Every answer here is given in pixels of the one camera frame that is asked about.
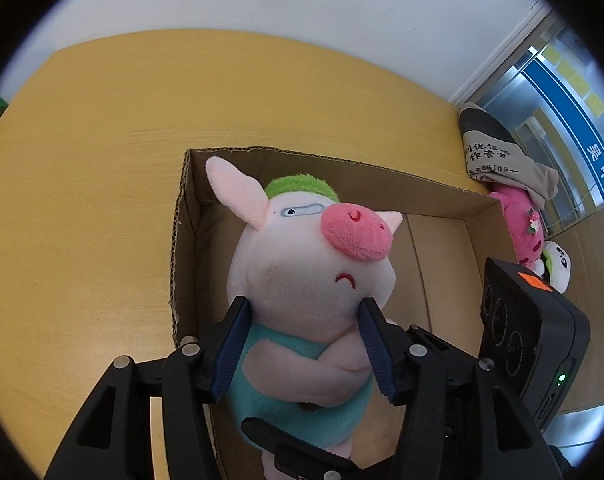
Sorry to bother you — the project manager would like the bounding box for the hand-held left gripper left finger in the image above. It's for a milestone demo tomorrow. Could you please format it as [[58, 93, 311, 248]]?
[[44, 296, 255, 480]]

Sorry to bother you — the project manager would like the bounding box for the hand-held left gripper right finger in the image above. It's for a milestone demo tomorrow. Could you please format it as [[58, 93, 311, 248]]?
[[358, 298, 558, 480]]

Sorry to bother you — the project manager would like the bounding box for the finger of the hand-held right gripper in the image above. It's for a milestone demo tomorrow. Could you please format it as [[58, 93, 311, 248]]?
[[240, 417, 358, 480]]

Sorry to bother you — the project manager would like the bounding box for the pink pig plush toy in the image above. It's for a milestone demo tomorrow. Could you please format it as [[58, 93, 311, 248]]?
[[204, 156, 404, 480]]

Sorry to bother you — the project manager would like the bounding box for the cardboard box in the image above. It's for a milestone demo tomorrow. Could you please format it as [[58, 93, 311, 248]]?
[[169, 147, 520, 480]]

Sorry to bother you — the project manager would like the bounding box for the white panda plush toy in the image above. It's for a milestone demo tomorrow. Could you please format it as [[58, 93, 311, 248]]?
[[534, 240, 574, 295]]

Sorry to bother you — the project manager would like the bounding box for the grey printed cloth bag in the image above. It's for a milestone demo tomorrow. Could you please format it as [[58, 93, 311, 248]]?
[[457, 102, 560, 211]]

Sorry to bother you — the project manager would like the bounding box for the blue banner strip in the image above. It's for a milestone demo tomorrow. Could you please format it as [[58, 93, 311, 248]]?
[[519, 47, 604, 251]]

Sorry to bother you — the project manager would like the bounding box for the row of yellow sticky notes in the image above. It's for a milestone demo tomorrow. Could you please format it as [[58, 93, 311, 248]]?
[[542, 45, 604, 116]]

